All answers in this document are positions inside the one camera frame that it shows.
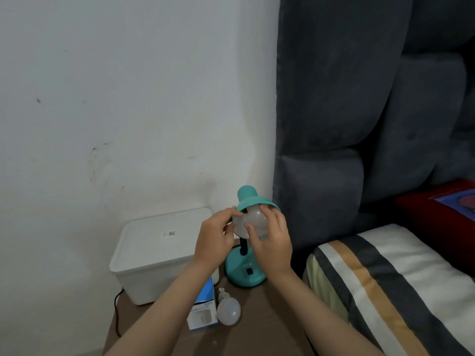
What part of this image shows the person's left hand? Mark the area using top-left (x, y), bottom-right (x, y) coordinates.
top-left (193, 206), bottom-right (238, 272)

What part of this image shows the person's right hand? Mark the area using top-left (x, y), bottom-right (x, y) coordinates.
top-left (244, 209), bottom-right (293, 277)

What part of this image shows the frosted light bulb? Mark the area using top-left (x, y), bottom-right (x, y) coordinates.
top-left (232, 206), bottom-right (270, 241)

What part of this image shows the person's left forearm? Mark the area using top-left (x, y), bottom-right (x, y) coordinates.
top-left (106, 257), bottom-right (217, 356)

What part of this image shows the person's right forearm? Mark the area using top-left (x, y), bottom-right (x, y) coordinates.
top-left (268, 268), bottom-right (384, 356)

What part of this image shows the teal desk lamp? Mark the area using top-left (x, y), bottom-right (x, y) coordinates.
top-left (224, 185), bottom-right (281, 289)

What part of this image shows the white plastic storage box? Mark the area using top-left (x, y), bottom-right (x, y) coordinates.
top-left (109, 207), bottom-right (220, 306)

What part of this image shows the white light bulb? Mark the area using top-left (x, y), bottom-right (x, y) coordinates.
top-left (216, 288), bottom-right (242, 327)

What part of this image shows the blue white bulb carton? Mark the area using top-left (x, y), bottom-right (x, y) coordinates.
top-left (186, 277), bottom-right (219, 331)

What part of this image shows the striped pillow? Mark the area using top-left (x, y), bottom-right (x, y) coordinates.
top-left (302, 223), bottom-right (475, 356)

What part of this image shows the grey padded headboard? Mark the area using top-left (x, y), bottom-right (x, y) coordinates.
top-left (273, 0), bottom-right (475, 241)

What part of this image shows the red pillow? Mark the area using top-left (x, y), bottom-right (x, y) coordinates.
top-left (394, 178), bottom-right (475, 256)

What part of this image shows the black power cable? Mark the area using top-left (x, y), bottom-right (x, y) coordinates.
top-left (113, 289), bottom-right (125, 338)

